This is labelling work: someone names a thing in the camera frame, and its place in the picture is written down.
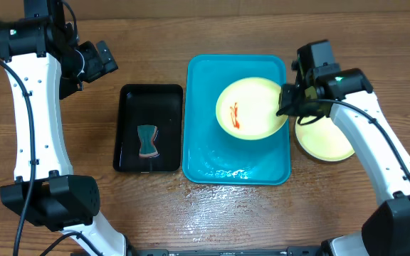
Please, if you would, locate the yellow plate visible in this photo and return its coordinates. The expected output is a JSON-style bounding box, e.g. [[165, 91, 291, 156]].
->
[[295, 117, 354, 162], [215, 77, 288, 140]]

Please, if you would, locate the yellow plate top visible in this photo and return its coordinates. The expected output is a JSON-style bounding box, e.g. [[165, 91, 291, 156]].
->
[[215, 77, 288, 140]]

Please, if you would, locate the green and red sponge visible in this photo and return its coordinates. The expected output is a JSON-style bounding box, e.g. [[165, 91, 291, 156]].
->
[[137, 124, 159, 158]]

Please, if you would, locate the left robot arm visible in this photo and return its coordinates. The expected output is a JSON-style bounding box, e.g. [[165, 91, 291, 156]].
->
[[0, 0, 130, 255]]

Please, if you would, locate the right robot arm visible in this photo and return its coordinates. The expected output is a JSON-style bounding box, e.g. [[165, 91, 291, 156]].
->
[[276, 40, 410, 256]]

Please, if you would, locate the black rectangular tray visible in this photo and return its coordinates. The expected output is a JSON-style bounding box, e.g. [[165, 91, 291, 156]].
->
[[113, 84, 183, 173]]

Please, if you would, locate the teal plastic tray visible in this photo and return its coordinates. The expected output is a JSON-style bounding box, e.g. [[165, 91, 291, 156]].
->
[[182, 54, 291, 186]]

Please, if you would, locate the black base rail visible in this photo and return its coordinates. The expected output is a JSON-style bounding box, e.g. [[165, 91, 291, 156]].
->
[[137, 246, 322, 256]]

